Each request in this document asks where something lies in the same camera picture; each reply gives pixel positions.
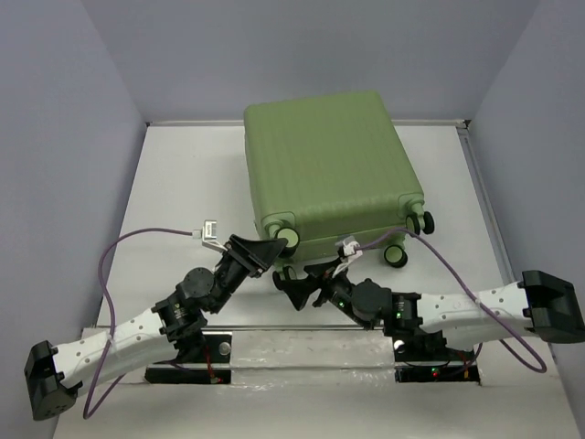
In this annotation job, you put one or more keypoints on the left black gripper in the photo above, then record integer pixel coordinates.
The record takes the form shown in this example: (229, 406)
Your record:
(253, 255)

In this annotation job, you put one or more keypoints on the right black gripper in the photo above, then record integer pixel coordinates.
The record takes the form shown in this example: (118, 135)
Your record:
(300, 290)

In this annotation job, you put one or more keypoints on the green hard-shell suitcase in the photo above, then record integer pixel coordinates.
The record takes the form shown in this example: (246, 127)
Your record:
(327, 167)

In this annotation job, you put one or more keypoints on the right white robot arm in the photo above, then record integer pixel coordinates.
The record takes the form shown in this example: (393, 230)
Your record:
(539, 305)

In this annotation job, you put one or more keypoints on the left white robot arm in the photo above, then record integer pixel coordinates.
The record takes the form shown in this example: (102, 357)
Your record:
(56, 375)

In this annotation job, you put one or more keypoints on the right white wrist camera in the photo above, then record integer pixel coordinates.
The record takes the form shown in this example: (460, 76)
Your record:
(349, 251)

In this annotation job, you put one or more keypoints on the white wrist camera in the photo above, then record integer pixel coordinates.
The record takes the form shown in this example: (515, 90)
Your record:
(207, 234)
(349, 251)

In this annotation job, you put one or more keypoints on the aluminium rail across table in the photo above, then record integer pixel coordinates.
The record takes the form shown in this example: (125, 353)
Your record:
(315, 327)

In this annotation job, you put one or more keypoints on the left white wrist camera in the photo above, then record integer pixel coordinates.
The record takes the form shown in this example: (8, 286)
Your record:
(207, 234)

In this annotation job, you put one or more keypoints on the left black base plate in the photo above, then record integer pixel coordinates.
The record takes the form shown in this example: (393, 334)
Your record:
(208, 366)

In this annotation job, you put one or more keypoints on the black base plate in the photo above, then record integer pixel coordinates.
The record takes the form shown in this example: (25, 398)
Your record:
(427, 359)
(208, 366)

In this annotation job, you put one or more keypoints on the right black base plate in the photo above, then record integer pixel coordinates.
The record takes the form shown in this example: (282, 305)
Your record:
(427, 359)

